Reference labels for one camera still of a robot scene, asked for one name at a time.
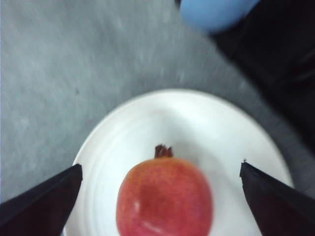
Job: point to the blue plate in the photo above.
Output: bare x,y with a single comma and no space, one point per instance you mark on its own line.
215,16

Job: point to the white plate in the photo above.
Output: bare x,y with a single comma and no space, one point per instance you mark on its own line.
213,131

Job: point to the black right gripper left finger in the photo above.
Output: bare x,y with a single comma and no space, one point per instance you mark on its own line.
43,208

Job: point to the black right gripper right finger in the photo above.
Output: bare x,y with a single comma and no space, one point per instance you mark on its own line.
279,210

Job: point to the red pomegranate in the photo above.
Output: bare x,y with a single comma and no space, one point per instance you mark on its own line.
164,196

